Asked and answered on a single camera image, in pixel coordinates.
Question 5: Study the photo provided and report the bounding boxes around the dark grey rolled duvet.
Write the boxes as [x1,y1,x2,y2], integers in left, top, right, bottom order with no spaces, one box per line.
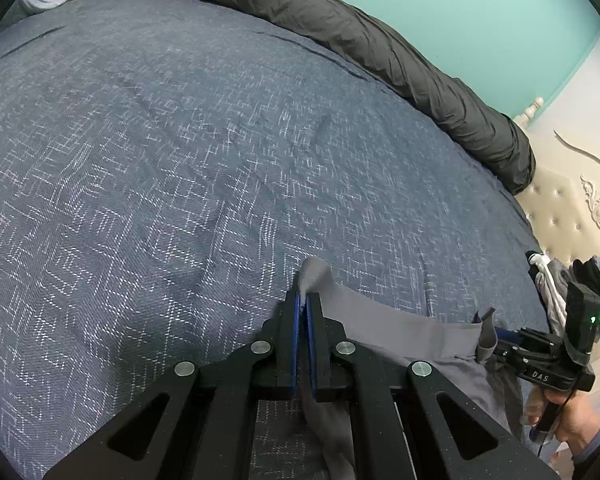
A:
[147,0,537,196]

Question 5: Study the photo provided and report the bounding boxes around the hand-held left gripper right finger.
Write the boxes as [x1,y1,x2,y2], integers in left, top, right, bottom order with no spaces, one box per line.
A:
[305,291,563,480]

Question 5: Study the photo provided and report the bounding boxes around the blue patterned bed cover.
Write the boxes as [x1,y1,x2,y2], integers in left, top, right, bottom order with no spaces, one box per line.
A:
[0,0,552,480]

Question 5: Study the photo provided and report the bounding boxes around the grey garment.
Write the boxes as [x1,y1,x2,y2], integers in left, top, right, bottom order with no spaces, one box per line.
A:
[297,256,526,480]

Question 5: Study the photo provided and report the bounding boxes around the cream tufted headboard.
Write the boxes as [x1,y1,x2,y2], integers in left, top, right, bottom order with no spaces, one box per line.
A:
[510,96,600,396]

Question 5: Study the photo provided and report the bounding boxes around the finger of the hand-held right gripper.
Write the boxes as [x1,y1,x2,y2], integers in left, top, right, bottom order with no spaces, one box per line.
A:
[492,329,525,362]

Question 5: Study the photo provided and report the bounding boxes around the person's right hand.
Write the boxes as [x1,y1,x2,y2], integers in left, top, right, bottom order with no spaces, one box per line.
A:
[527,386,600,461]

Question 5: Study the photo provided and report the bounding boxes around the person's right forearm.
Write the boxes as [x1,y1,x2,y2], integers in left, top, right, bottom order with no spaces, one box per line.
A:
[569,419,600,480]

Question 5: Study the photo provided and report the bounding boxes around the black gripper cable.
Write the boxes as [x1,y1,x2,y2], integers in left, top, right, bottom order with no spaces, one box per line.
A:
[540,376,581,461]

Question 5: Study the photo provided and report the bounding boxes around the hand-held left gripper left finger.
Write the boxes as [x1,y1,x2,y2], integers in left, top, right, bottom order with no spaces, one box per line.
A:
[42,289,302,480]

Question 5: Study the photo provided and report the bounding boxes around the black white garment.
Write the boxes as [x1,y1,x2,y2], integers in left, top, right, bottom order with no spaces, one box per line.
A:
[526,252,567,333]

